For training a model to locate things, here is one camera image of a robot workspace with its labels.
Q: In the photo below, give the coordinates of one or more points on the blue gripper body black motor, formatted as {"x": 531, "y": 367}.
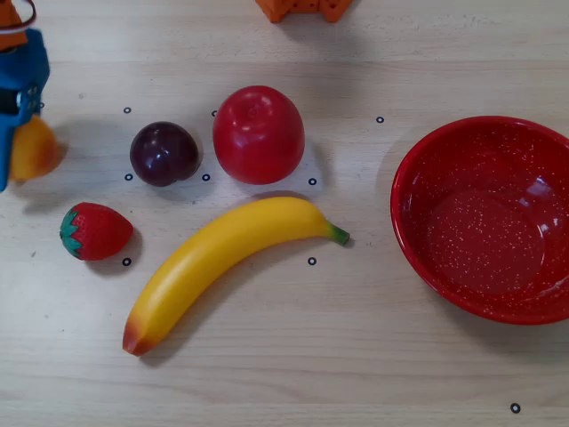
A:
{"x": 28, "y": 71}

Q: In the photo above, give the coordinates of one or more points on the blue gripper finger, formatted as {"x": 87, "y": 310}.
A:
{"x": 6, "y": 147}

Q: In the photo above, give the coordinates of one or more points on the yellow orange toy peach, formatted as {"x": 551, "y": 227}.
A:
{"x": 35, "y": 151}

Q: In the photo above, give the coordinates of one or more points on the orange robot base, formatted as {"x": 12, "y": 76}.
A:
{"x": 306, "y": 9}

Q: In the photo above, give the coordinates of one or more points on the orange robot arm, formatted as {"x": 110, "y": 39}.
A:
{"x": 9, "y": 22}

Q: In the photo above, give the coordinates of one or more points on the red speckled enamel bowl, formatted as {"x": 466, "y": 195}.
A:
{"x": 480, "y": 222}

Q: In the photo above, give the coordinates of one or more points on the red toy strawberry green leaves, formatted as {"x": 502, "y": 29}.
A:
{"x": 100, "y": 231}

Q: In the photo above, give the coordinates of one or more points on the dark purple toy plum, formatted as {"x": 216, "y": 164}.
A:
{"x": 162, "y": 153}

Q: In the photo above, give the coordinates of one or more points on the yellow toy banana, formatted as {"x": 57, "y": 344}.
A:
{"x": 213, "y": 262}

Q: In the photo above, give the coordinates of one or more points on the red toy apple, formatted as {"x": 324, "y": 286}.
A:
{"x": 258, "y": 135}

